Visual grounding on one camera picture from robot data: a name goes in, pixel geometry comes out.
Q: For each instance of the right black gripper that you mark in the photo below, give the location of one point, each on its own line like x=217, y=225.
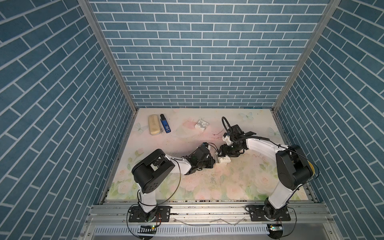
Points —
x=223, y=149

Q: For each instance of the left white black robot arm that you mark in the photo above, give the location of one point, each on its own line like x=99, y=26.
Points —
x=150, y=172

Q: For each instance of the white jewelry box base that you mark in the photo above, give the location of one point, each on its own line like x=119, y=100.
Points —
x=222, y=160

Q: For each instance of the aluminium corner post left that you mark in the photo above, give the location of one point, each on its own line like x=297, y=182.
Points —
x=92, y=20

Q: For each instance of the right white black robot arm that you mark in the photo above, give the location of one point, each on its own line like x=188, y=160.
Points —
x=293, y=168

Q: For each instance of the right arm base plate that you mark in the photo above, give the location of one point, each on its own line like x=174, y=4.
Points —
x=268, y=212

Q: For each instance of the yellow pen cup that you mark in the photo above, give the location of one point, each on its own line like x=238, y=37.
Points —
x=312, y=168

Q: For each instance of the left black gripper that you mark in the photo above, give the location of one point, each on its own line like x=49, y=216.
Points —
x=210, y=161

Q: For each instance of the beige zippered pencil case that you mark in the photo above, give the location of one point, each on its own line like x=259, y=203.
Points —
x=154, y=125

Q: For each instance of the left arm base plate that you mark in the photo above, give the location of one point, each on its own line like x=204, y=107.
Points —
x=149, y=213

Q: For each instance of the aluminium front rail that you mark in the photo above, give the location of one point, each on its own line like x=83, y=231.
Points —
x=303, y=220

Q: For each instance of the aluminium corner post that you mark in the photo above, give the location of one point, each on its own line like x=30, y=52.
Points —
x=92, y=20
x=318, y=30

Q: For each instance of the aluminium corner post right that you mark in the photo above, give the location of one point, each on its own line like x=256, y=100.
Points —
x=318, y=30

